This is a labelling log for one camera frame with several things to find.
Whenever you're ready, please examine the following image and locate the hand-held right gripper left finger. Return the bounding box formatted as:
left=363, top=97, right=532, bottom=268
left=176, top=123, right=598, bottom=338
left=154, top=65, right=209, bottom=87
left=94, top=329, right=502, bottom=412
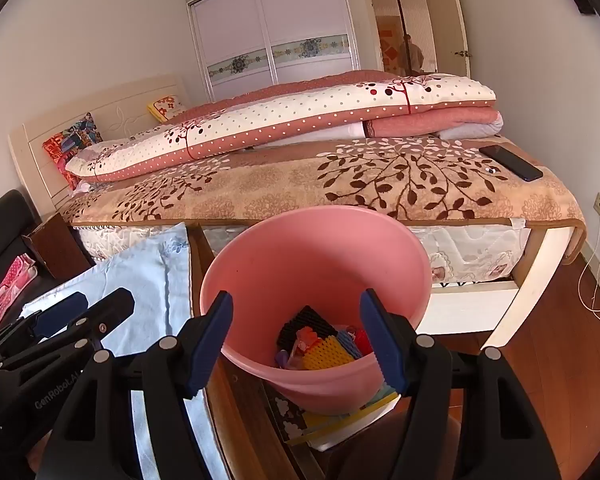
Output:
left=37, top=290, right=234, bottom=480

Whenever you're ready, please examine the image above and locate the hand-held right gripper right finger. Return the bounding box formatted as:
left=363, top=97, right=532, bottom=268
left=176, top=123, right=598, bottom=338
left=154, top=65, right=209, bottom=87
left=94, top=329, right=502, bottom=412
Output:
left=359, top=288, right=563, bottom=480

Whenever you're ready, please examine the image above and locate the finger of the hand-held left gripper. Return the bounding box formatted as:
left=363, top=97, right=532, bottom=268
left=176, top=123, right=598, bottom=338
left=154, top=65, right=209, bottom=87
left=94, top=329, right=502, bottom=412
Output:
left=0, top=291, right=89, bottom=366
left=0, top=287, right=135, bottom=386

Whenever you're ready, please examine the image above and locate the red white snack wrapper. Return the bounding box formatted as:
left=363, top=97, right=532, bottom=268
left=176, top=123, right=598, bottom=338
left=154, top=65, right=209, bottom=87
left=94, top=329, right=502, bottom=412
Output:
left=352, top=330, right=376, bottom=358
left=292, top=326, right=326, bottom=356

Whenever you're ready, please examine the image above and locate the pink plastic bucket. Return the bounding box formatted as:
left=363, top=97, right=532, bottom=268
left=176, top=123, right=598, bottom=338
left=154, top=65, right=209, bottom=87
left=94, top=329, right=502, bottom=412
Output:
left=200, top=205, right=432, bottom=416

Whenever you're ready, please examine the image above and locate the light blue cloth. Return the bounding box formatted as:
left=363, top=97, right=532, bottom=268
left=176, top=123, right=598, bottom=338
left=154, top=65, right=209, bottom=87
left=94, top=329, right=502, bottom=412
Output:
left=20, top=222, right=221, bottom=480

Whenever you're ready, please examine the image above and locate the pink bag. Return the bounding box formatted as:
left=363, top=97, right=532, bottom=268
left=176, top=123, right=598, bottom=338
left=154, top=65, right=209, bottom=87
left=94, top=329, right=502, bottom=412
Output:
left=0, top=254, right=38, bottom=331

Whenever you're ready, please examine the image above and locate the brown wooden nightstand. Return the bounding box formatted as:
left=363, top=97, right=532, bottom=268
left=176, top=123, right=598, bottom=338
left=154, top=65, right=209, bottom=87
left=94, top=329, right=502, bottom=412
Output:
left=21, top=212, right=93, bottom=281

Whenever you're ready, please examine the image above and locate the black leather sofa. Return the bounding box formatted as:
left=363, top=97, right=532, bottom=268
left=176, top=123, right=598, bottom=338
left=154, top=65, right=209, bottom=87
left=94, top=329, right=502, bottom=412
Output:
left=0, top=190, right=46, bottom=341

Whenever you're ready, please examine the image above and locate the yellow printed book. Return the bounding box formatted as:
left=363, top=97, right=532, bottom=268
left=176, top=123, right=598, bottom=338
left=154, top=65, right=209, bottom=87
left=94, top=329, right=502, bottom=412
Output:
left=267, top=385, right=401, bottom=451

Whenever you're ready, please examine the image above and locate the white quilted mattress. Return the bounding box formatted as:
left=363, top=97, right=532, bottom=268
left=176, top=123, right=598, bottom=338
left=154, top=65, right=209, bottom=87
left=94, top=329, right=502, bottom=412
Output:
left=75, top=222, right=531, bottom=283

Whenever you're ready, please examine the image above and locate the colourful patterned pillow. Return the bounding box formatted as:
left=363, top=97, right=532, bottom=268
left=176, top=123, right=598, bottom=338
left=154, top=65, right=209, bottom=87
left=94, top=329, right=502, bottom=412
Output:
left=42, top=112, right=103, bottom=191

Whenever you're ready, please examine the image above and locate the brown leaf print blanket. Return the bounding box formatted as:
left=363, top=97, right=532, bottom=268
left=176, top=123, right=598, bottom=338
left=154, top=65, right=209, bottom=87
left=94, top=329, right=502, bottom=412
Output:
left=60, top=135, right=588, bottom=266

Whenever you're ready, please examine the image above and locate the bed with brown blanket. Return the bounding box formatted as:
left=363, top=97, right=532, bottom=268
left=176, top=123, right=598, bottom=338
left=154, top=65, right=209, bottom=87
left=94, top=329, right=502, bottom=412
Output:
left=7, top=74, right=588, bottom=351

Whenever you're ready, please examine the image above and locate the yellow floral pillow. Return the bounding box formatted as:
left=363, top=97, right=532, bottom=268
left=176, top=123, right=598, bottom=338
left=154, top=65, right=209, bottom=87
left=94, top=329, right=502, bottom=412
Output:
left=146, top=95, right=188, bottom=123

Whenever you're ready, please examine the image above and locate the black smartphone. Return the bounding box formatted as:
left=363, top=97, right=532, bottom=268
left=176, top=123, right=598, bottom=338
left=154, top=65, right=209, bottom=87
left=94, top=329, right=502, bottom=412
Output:
left=480, top=144, right=544, bottom=182

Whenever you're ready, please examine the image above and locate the pink folded blanket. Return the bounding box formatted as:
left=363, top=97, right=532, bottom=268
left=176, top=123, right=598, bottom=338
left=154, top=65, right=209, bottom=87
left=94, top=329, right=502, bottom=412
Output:
left=365, top=110, right=503, bottom=138

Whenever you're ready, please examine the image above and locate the white folded sheet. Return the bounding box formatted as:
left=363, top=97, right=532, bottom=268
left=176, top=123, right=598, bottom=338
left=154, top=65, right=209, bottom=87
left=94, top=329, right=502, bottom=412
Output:
left=437, top=120, right=503, bottom=141

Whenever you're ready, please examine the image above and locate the pink polka dot quilt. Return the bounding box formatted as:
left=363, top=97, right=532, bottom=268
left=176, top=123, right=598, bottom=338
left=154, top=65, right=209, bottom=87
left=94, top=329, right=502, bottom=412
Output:
left=65, top=72, right=498, bottom=183

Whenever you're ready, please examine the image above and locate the white sliding door wardrobe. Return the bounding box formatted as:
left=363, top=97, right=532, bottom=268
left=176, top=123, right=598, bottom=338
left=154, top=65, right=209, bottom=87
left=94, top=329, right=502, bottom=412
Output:
left=182, top=0, right=361, bottom=103

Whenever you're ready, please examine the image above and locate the white charging cable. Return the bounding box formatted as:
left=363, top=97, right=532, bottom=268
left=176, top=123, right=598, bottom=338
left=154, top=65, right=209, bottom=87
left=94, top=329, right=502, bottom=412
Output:
left=577, top=215, right=600, bottom=346

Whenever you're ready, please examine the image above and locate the cream door frame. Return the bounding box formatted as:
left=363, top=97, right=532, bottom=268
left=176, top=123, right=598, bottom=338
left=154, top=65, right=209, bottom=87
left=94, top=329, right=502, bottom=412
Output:
left=362, top=0, right=473, bottom=76

